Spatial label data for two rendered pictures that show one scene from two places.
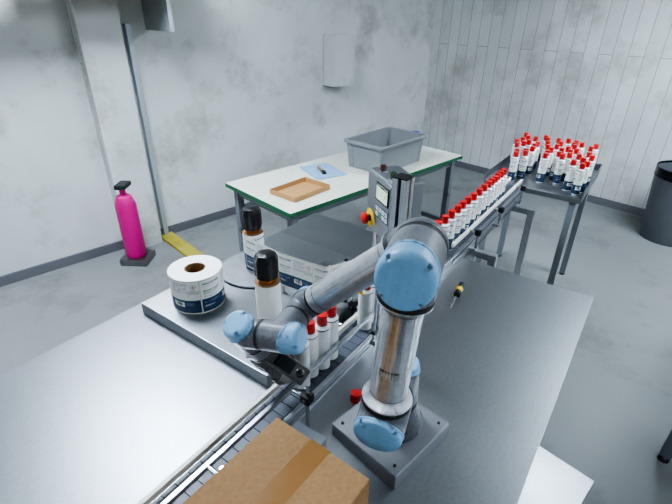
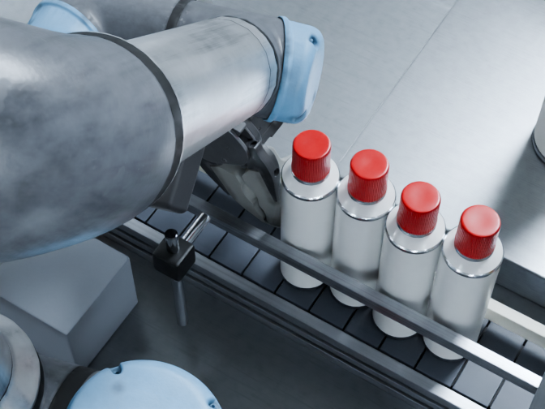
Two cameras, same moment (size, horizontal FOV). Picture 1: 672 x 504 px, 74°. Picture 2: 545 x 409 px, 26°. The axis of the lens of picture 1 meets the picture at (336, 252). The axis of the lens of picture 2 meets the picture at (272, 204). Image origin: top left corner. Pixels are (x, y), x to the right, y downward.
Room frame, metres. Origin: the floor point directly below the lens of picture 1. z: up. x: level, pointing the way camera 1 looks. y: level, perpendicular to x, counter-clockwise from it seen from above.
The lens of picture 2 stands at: (0.94, -0.49, 1.88)
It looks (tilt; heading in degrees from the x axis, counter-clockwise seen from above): 56 degrees down; 87
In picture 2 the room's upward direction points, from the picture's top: straight up
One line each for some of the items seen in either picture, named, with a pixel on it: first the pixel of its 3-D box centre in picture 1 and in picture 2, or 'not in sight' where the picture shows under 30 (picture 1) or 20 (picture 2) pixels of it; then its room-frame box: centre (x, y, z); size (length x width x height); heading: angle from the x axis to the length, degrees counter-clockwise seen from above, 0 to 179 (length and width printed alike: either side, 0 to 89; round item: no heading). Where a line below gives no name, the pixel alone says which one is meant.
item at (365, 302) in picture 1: (365, 303); not in sight; (1.30, -0.11, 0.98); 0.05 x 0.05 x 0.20
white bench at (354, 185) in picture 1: (353, 214); not in sight; (3.43, -0.14, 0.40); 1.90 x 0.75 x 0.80; 134
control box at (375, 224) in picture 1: (392, 205); not in sight; (1.25, -0.17, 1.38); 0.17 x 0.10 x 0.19; 20
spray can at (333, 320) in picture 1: (330, 331); (463, 283); (1.14, 0.01, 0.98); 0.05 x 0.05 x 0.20
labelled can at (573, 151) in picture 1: (553, 157); not in sight; (3.17, -1.56, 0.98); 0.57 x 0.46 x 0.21; 55
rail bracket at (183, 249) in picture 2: (301, 405); (188, 263); (0.90, 0.09, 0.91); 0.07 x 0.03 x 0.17; 55
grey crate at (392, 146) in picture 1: (385, 150); not in sight; (3.55, -0.39, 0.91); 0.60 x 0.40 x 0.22; 137
